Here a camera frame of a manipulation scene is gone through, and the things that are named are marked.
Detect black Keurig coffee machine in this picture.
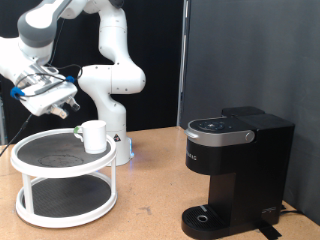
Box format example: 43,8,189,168
180,105,296,240

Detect white two-tier turntable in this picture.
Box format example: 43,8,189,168
9,127,119,229

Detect black tape strip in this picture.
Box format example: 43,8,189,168
255,220,283,240

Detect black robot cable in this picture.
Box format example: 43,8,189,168
0,18,84,158

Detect grey partition panel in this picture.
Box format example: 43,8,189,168
184,0,320,226

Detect black curtain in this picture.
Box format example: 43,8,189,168
0,0,184,146

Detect white mug green handle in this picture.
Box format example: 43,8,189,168
73,119,108,155

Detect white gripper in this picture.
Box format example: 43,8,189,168
19,79,82,120

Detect vertical metal post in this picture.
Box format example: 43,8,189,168
176,0,192,128

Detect black power cord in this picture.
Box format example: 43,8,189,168
279,203,305,216

